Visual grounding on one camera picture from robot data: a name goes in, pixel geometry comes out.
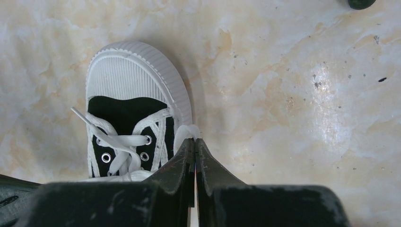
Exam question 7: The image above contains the black white canvas sneaker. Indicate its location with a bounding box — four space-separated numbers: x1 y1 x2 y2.
85 41 193 183

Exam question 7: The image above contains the black tripod stand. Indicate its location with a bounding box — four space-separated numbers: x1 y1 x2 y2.
347 0 376 10

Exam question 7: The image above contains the white shoelace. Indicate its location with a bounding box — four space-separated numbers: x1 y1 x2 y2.
77 96 200 182

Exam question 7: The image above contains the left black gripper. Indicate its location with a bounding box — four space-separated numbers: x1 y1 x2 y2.
0 175 40 227

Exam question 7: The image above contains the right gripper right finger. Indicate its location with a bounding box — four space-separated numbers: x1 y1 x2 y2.
195 139 246 227

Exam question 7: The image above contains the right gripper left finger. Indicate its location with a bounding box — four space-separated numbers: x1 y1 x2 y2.
143 139 195 227

